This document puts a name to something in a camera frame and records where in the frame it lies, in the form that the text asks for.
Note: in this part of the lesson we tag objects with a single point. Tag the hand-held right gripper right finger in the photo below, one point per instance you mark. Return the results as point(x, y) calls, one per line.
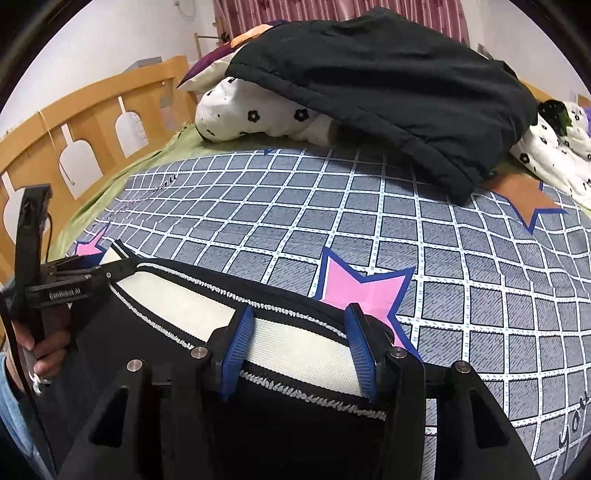
point(360, 350)

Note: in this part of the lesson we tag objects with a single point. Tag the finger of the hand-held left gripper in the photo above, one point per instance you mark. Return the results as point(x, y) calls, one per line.
point(74, 263)
point(92, 277)

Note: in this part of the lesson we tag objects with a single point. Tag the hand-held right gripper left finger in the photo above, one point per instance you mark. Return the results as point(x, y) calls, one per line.
point(238, 350)

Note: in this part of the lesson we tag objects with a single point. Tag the black pants with white stripes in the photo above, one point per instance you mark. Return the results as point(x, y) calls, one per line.
point(295, 438)

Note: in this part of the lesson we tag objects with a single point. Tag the person's left hand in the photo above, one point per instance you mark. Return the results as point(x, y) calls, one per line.
point(48, 357)

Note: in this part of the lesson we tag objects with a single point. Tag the green fleece blanket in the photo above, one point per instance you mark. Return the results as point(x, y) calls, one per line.
point(92, 207)

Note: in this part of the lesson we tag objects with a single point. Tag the grey checked blanket with stars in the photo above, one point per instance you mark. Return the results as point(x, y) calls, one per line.
point(369, 207)

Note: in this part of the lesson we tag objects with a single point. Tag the white floral pillow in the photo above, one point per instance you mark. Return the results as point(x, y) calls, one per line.
point(258, 115)

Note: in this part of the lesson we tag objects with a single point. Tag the purple and orange cushion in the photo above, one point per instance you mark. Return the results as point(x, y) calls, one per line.
point(212, 60)

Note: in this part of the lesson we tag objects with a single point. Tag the black jacket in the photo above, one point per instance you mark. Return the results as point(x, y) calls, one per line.
point(392, 92)

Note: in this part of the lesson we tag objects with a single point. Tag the pink striped curtain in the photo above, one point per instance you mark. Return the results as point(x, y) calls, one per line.
point(300, 9)

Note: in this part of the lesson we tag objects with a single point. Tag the wooden bed frame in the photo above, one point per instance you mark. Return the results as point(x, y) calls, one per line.
point(92, 120)

